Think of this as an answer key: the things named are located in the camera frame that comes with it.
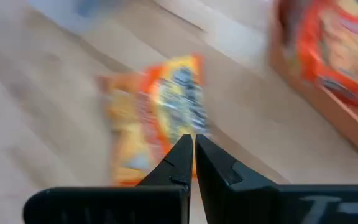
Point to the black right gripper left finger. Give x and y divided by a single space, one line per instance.
179 168

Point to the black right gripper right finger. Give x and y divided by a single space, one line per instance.
225 193

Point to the orange Maruchan ramen pack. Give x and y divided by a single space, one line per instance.
148 109
337 46

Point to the orange plastic bin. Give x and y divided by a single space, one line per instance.
346 124

